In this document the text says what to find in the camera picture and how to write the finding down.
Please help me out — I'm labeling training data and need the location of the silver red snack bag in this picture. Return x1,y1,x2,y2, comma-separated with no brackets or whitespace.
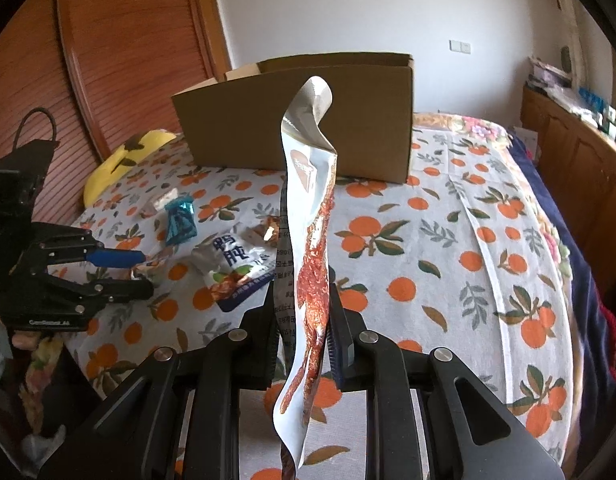
272,76,337,479

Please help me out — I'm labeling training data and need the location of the wooden headboard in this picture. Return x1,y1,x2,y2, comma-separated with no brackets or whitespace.
0,0,231,223

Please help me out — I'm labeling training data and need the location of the teal foil candy wrapper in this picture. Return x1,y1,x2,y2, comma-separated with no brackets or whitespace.
166,195,197,246

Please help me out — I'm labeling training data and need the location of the wooden side cabinet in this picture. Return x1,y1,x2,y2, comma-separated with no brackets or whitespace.
521,87,616,294

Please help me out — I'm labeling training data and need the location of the brown cardboard box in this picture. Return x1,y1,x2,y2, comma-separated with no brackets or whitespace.
172,52,414,183

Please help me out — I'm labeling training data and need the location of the orange print bedsheet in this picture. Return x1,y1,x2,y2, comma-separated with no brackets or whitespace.
67,118,579,460

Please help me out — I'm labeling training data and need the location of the yellow plush pillow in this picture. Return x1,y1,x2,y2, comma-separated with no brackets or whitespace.
83,129,177,208

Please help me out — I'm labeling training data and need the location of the white wall socket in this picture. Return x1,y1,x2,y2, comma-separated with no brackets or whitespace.
449,40,472,54

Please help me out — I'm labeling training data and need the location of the dark blue blanket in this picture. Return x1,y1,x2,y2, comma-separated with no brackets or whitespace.
507,131,616,441

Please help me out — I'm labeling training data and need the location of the clutter on cabinet top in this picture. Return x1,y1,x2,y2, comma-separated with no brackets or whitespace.
527,56,616,143

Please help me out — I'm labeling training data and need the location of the white blue duck snack bag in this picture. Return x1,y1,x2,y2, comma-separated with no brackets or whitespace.
191,222,276,313

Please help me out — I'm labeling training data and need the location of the silver snack bag orange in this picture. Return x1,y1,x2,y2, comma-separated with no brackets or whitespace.
129,247,177,288

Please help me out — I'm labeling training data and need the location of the small beige wrapped snack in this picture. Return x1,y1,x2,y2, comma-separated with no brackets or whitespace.
140,188,179,219

